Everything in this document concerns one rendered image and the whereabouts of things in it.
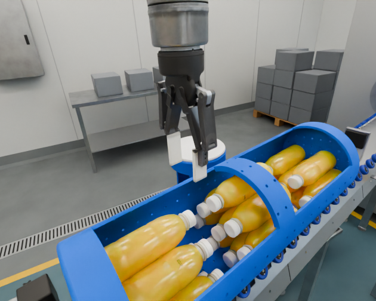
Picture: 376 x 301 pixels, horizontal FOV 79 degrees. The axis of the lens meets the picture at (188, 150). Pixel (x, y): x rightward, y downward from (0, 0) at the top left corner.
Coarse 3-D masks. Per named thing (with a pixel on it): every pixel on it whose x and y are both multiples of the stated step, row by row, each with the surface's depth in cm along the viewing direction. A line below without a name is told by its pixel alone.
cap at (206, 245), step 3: (201, 240) 50; (204, 240) 50; (198, 243) 50; (201, 243) 49; (204, 243) 49; (207, 243) 49; (204, 246) 49; (207, 246) 49; (210, 246) 49; (204, 249) 48; (207, 249) 48; (210, 249) 49; (207, 252) 48; (210, 252) 49; (207, 255) 48; (210, 255) 49
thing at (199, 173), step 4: (192, 152) 41; (192, 156) 41; (196, 156) 41; (192, 160) 41; (196, 160) 41; (196, 164) 42; (196, 168) 42; (200, 168) 43; (204, 168) 43; (196, 172) 42; (200, 172) 43; (204, 172) 44; (196, 176) 43; (200, 176) 43; (204, 176) 44; (196, 180) 43
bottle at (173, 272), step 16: (176, 256) 45; (192, 256) 45; (144, 272) 42; (160, 272) 42; (176, 272) 43; (192, 272) 44; (128, 288) 39; (144, 288) 40; (160, 288) 40; (176, 288) 42
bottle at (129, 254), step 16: (160, 224) 47; (176, 224) 48; (128, 240) 43; (144, 240) 44; (160, 240) 45; (176, 240) 47; (112, 256) 41; (128, 256) 41; (144, 256) 43; (160, 256) 46; (128, 272) 41
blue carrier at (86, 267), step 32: (320, 128) 77; (256, 160) 87; (352, 160) 73; (160, 192) 56; (192, 192) 70; (320, 192) 62; (96, 224) 46; (128, 224) 58; (288, 224) 53; (64, 256) 37; (96, 256) 37; (256, 256) 47; (96, 288) 33; (224, 288) 42
